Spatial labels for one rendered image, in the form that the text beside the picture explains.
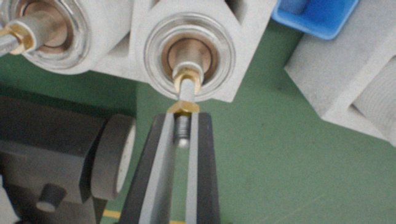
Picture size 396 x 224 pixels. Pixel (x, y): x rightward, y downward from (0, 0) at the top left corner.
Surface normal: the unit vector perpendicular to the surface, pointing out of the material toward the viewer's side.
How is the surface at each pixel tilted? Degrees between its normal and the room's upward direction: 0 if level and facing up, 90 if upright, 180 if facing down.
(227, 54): 4
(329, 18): 88
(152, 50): 4
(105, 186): 12
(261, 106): 0
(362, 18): 90
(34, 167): 45
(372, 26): 90
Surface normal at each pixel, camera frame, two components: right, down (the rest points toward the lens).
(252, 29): 0.00, 0.61
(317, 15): -0.96, -0.20
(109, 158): 0.23, -0.17
